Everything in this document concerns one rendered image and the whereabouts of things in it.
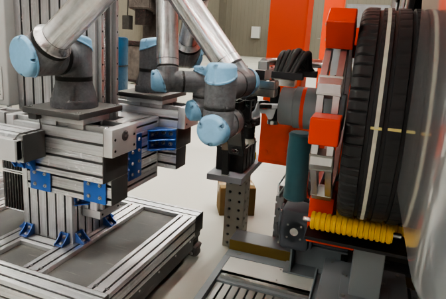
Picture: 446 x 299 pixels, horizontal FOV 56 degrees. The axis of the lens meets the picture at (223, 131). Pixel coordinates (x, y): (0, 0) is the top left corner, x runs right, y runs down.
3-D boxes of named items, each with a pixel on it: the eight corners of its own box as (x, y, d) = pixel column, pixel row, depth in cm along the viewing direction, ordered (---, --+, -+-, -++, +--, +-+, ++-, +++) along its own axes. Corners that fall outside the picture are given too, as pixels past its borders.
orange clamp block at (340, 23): (353, 50, 116) (356, 22, 109) (324, 48, 118) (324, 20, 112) (356, 36, 120) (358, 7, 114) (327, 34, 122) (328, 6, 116)
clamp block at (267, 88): (274, 98, 124) (275, 79, 123) (244, 95, 127) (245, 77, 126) (277, 96, 129) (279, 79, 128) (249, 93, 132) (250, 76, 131)
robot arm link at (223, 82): (220, 61, 107) (218, 103, 110) (199, 62, 97) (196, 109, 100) (249, 63, 104) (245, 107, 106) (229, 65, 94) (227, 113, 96)
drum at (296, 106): (340, 137, 132) (346, 93, 129) (273, 129, 139) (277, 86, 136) (343, 129, 145) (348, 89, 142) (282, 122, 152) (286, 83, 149)
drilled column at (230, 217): (240, 249, 218) (245, 172, 209) (222, 244, 221) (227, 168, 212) (245, 240, 227) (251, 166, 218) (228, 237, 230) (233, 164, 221)
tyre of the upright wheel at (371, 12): (411, 276, 124) (469, 78, 85) (329, 258, 131) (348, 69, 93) (409, 142, 173) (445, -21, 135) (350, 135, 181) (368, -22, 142)
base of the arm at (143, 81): (127, 91, 180) (127, 67, 178) (146, 87, 194) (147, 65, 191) (158, 94, 175) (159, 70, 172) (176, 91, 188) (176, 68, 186)
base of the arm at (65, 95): (39, 105, 135) (38, 74, 132) (72, 100, 148) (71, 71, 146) (77, 111, 129) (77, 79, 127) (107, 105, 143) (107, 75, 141)
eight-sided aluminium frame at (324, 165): (326, 221, 118) (350, 22, 106) (302, 217, 120) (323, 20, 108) (340, 169, 169) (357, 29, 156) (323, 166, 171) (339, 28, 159)
